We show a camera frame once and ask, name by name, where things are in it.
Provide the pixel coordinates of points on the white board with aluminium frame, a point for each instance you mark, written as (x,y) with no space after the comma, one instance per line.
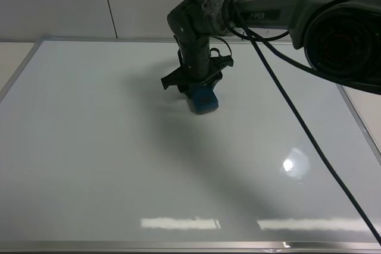
(96,157)

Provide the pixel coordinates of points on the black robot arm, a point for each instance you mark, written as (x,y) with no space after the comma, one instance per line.
(340,38)

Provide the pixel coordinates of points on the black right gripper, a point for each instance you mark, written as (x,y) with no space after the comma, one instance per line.
(200,65)

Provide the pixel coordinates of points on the blue board eraser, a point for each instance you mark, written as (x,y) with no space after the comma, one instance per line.
(203,100)

